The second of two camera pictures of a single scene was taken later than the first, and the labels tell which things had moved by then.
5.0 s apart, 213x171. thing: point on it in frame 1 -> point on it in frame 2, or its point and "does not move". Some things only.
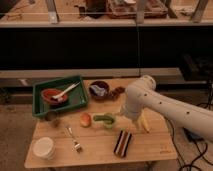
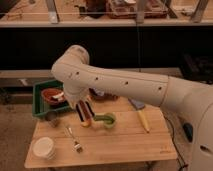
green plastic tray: [76, 96] does not move
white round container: [44, 148] does not move
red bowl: [48, 94] does not move
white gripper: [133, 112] -> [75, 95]
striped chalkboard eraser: [121, 145] -> [84, 110]
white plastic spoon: [58, 96] does not move
